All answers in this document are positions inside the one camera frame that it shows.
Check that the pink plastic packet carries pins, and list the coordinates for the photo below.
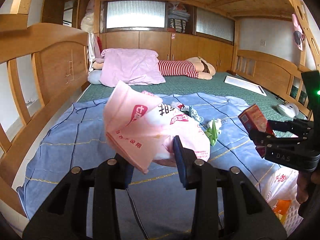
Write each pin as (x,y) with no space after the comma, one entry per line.
(130,120)

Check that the dark wooden block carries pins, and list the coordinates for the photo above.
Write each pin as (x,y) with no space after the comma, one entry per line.
(231,72)

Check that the blue checked bedsheet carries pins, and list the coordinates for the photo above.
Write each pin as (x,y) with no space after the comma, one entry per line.
(75,155)

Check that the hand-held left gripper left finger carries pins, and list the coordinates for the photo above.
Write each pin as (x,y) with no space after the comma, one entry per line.
(129,176)

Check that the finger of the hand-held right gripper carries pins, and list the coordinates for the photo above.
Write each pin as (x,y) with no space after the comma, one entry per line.
(285,126)
(262,137)

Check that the beige plush toy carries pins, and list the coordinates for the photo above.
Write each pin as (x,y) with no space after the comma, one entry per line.
(98,63)

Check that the pink pillow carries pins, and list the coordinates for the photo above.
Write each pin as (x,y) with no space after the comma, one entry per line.
(130,65)

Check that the white crumpled tissue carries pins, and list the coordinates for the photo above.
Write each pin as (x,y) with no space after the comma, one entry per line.
(216,124)

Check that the wooden bunk bed frame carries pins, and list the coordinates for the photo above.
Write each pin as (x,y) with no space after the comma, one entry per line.
(57,62)

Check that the white plastic bag red print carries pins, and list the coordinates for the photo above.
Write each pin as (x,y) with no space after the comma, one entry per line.
(282,180)

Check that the white flat board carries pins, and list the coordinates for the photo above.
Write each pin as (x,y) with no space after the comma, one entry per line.
(243,83)

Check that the white crumpled plastic wrapper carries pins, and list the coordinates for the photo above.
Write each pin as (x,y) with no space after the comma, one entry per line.
(176,105)

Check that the stack of folded clothes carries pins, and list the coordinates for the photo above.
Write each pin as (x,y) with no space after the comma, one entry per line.
(178,17)

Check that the green patterned bed mat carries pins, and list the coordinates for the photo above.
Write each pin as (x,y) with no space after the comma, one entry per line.
(212,87)

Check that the dark wooden wardrobe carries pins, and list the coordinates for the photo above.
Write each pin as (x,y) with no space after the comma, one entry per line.
(52,7)

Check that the light blue cushion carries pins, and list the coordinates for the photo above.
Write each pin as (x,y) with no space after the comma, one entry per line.
(94,77)

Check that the green folded paper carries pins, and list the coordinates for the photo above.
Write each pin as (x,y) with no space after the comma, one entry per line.
(212,136)

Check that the wooden wall cabinet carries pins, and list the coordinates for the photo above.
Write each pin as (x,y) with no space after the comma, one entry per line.
(150,40)

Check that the red cardboard box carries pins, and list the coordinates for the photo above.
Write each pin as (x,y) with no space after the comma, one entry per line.
(255,116)

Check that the white wall switch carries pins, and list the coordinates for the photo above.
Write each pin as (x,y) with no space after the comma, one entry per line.
(262,42)

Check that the frosted glass window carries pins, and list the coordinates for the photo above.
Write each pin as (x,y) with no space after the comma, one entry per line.
(135,15)
(215,23)

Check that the white oval device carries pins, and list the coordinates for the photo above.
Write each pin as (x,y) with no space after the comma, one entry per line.
(287,109)

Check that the pink hanging cloth toy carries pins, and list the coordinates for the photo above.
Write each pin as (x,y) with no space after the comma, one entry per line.
(298,33)

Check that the white hanging cloth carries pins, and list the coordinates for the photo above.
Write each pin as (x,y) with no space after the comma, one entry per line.
(91,47)

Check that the person's right hand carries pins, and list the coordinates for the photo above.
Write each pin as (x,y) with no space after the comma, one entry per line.
(303,187)

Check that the white bedding bag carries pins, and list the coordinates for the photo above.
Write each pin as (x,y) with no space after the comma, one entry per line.
(88,20)

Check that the plush doll striped shirt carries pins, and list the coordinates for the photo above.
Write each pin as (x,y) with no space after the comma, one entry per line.
(180,67)

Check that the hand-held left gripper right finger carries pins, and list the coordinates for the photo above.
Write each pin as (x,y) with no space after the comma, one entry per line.
(178,160)

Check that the red hanging cloth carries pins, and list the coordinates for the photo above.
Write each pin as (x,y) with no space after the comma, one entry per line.
(99,45)

